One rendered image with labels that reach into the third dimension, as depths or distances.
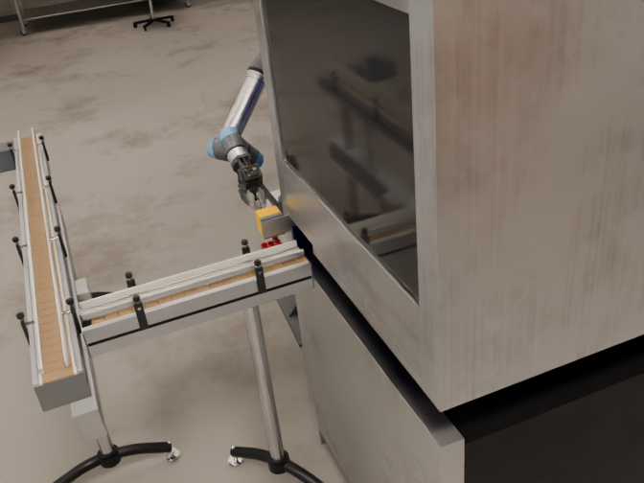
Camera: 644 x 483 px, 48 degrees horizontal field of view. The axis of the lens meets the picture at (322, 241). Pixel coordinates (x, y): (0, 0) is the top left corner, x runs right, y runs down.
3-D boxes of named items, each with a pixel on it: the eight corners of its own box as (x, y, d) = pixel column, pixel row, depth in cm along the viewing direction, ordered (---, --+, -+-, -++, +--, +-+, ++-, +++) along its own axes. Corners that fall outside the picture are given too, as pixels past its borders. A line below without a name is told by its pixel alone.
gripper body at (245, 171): (241, 181, 233) (230, 155, 240) (242, 198, 240) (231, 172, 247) (264, 175, 235) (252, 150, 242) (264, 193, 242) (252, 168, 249)
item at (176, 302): (298, 266, 233) (292, 224, 225) (316, 290, 221) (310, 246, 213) (84, 331, 214) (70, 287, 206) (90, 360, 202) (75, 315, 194)
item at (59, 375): (98, 394, 189) (81, 348, 181) (36, 414, 185) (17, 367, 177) (50, 149, 344) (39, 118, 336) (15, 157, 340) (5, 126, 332)
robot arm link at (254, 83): (253, 35, 272) (197, 149, 263) (275, 38, 266) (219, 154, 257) (268, 54, 281) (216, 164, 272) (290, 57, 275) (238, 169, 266)
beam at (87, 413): (107, 435, 234) (98, 408, 228) (82, 444, 231) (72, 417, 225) (65, 225, 364) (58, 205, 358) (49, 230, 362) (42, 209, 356)
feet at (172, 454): (182, 460, 279) (174, 434, 271) (50, 508, 265) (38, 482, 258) (178, 447, 285) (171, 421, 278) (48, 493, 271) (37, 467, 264)
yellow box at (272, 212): (286, 233, 229) (283, 214, 225) (264, 240, 227) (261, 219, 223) (278, 223, 235) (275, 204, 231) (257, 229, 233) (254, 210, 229)
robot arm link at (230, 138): (243, 131, 256) (229, 120, 249) (253, 153, 250) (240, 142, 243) (226, 145, 258) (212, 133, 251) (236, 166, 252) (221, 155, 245)
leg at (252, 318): (295, 472, 258) (266, 299, 219) (272, 482, 256) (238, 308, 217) (287, 455, 266) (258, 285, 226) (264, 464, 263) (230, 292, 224)
